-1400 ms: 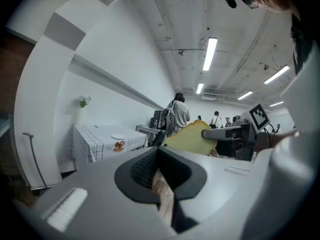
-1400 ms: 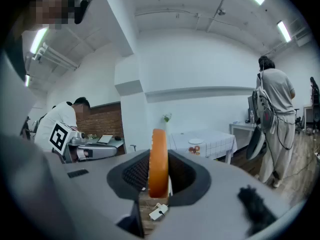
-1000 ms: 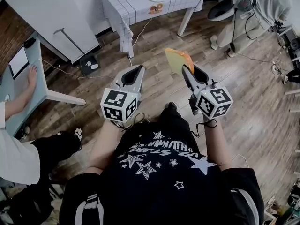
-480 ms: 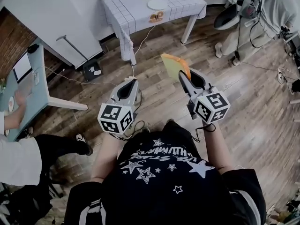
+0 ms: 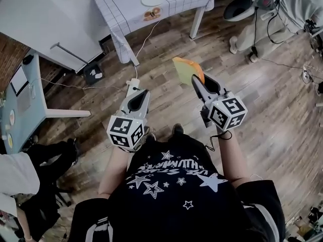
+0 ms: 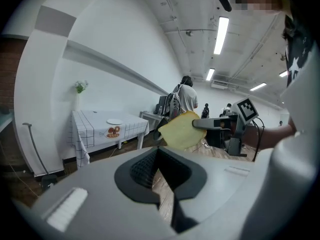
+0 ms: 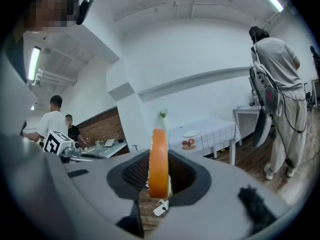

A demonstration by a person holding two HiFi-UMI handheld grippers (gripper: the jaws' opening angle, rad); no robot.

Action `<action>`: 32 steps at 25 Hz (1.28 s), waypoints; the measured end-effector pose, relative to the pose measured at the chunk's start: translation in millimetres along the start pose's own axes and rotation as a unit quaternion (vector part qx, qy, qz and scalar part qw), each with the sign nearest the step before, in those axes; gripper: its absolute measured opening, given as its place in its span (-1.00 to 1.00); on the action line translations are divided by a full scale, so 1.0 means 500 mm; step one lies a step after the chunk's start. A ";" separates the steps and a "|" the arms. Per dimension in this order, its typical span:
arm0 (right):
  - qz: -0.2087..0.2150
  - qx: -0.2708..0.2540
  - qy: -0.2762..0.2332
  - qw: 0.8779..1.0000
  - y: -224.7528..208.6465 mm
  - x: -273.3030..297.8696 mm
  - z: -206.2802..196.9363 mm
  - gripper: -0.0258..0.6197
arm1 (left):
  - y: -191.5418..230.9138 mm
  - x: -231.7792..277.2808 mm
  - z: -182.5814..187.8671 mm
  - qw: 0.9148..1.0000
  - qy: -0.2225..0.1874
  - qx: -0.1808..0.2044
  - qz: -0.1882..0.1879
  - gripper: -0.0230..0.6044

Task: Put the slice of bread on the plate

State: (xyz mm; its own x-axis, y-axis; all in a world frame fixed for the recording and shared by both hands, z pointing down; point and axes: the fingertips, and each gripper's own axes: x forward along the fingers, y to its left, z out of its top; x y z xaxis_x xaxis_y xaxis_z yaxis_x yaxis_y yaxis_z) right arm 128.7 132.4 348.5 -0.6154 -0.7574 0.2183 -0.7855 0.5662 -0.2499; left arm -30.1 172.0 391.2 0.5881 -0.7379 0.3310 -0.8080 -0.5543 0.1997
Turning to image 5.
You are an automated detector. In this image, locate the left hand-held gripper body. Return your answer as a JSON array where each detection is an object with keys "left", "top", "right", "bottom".
[{"left": 106, "top": 106, "right": 149, "bottom": 152}]

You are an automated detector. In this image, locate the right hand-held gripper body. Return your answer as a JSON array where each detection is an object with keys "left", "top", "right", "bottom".
[{"left": 200, "top": 91, "right": 248, "bottom": 131}]

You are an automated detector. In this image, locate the person's right forearm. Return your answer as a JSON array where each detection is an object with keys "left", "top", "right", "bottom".
[{"left": 217, "top": 129, "right": 250, "bottom": 189}]

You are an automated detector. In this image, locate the person's left forearm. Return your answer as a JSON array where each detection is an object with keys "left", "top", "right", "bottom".
[{"left": 97, "top": 145, "right": 134, "bottom": 199}]

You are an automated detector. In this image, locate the white power strip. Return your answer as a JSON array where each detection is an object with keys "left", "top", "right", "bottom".
[{"left": 125, "top": 78, "right": 141, "bottom": 98}]

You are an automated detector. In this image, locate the person's left black shoe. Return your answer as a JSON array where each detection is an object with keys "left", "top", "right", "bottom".
[{"left": 143, "top": 132, "right": 157, "bottom": 144}]

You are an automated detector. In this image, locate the black box with white shapes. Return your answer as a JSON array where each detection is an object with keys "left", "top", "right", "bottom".
[{"left": 83, "top": 62, "right": 104, "bottom": 85}]

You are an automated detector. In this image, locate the white robot with black head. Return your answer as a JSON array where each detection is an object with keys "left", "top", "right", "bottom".
[{"left": 223, "top": 0, "right": 286, "bottom": 63}]

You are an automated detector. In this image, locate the person's black star-print shirt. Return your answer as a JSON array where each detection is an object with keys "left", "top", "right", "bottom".
[{"left": 68, "top": 134, "right": 287, "bottom": 242}]

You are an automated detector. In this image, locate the blue-grey desk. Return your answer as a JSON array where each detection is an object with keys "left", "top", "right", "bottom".
[{"left": 0, "top": 51, "right": 91, "bottom": 154}]

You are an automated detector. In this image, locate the white checked tablecloth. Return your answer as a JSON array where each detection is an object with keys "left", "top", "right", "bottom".
[{"left": 92, "top": 0, "right": 214, "bottom": 64}]

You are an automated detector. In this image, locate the tablet with white screen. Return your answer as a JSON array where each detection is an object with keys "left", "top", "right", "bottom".
[{"left": 10, "top": 66, "right": 30, "bottom": 97}]

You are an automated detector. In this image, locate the grey cover cloth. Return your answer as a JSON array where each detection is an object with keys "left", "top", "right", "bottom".
[{"left": 277, "top": 0, "right": 323, "bottom": 36}]

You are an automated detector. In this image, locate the white cabinet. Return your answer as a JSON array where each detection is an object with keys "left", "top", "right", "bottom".
[{"left": 0, "top": 0, "right": 112, "bottom": 73}]

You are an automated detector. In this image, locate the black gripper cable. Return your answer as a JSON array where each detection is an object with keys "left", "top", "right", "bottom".
[{"left": 205, "top": 129, "right": 233, "bottom": 152}]

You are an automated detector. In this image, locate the thin white floor cable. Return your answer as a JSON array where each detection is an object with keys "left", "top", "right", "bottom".
[{"left": 40, "top": 78, "right": 127, "bottom": 92}]

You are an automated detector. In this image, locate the white power cable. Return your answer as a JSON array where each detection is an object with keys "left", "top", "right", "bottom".
[{"left": 131, "top": 19, "right": 162, "bottom": 80}]

